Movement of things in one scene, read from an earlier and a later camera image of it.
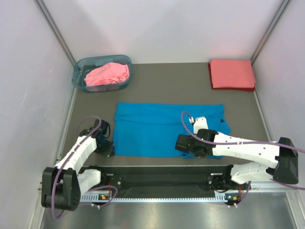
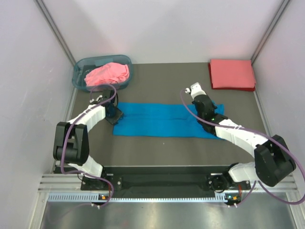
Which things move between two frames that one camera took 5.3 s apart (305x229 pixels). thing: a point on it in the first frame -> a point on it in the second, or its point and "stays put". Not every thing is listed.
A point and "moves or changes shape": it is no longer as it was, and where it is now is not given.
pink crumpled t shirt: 113,72 stays put
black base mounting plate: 178,180 stays put
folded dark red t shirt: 251,88 stays put
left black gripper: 110,150 -> 119,114
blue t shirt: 151,129 moves or changes shape
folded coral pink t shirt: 237,73 stays put
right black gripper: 196,133 -> 214,106
